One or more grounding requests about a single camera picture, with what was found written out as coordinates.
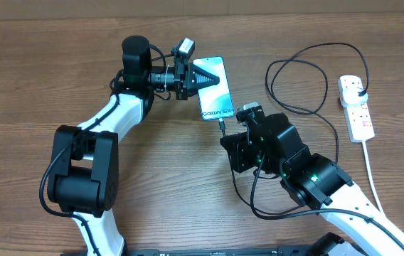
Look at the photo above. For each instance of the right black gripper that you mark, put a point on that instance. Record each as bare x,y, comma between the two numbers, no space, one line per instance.
237,148

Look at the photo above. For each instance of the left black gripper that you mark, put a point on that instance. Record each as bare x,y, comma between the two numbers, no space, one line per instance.
184,89

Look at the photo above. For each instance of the Samsung Galaxy smartphone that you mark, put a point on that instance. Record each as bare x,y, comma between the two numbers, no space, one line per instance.
215,101

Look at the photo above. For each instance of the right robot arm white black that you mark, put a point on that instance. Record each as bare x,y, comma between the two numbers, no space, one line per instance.
272,144

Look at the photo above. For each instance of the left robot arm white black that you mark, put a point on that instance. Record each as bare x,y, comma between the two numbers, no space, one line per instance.
81,182

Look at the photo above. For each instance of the white charger plug adapter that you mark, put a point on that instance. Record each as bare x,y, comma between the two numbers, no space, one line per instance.
352,96

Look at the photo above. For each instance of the white power strip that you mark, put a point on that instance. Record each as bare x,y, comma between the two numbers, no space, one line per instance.
358,118

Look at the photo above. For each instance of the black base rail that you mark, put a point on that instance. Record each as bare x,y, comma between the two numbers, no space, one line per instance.
328,245

